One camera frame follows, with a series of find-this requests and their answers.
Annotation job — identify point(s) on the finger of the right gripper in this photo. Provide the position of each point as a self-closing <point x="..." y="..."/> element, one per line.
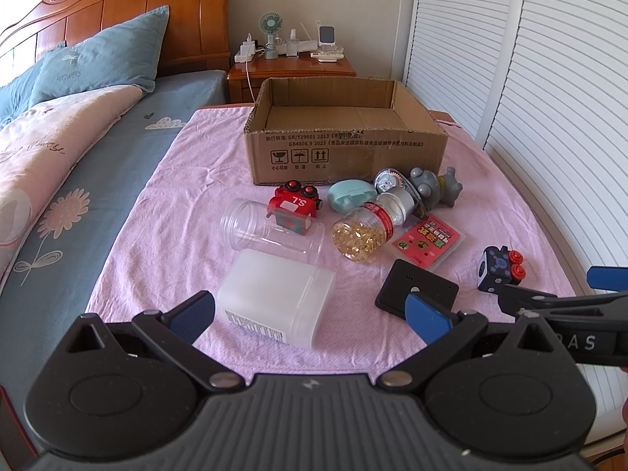
<point x="512" y="299"/>
<point x="607" y="278"/>

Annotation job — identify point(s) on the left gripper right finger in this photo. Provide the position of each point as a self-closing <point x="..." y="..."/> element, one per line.
<point x="446" y="334"/>

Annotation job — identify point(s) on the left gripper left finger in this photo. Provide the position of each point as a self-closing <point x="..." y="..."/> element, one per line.
<point x="171" y="336"/>

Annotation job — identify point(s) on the black toy train car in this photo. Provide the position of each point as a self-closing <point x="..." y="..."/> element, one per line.
<point x="499" y="267"/>

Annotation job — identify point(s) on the black device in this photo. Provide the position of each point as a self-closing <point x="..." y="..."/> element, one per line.
<point x="405" y="279"/>

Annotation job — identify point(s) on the pink card pack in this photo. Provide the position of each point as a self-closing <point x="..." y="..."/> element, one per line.
<point x="424" y="243"/>

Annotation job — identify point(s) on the white translucent plastic container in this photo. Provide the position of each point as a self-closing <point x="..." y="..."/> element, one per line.
<point x="275" y="297"/>

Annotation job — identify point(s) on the fish oil capsule bottle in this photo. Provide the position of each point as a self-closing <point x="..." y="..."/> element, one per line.
<point x="364" y="230"/>

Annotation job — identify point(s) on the clear plastic jar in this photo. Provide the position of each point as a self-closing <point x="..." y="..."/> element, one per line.
<point x="245" y="225"/>

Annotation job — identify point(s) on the silver tape measure gadget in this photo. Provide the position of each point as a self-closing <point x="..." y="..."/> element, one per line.
<point x="390" y="178"/>

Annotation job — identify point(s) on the teal oval case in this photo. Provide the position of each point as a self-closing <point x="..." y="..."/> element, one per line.
<point x="345" y="196"/>

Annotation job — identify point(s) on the red toy train car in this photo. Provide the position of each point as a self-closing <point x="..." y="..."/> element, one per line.
<point x="294" y="206"/>

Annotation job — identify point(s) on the pink table cloth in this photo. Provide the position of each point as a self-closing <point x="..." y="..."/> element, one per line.
<point x="171" y="247"/>

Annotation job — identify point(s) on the blue bed sheet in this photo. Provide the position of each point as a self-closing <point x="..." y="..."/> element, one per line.
<point x="58" y="265"/>

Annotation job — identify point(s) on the pink floral quilt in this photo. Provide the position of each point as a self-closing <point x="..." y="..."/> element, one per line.
<point x="40" y="148"/>

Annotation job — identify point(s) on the white louvered closet door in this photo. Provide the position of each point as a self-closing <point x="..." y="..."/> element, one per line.
<point x="541" y="85"/>

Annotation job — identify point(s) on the brown cardboard box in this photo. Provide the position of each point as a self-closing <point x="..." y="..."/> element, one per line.
<point x="324" y="130"/>

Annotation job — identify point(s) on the wooden nightstand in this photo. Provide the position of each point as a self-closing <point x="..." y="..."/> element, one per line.
<point x="245" y="80"/>

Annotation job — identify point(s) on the blue pillow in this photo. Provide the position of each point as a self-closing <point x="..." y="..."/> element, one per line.
<point x="125" y="54"/>

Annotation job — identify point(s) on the white power strip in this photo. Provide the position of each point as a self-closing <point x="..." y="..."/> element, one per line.
<point x="246" y="51"/>

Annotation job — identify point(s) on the wooden headboard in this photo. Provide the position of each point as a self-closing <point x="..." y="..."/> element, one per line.
<point x="196" y="37"/>

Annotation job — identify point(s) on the white remote control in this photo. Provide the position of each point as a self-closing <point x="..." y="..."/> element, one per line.
<point x="328" y="54"/>

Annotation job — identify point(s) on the clear spray bottle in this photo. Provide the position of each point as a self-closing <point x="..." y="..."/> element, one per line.
<point x="293" y="44"/>

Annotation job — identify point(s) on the small clock display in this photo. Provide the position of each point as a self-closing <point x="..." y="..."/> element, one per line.
<point x="326" y="35"/>

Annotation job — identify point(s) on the small green desk fan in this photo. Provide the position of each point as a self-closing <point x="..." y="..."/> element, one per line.
<point x="271" y="24"/>

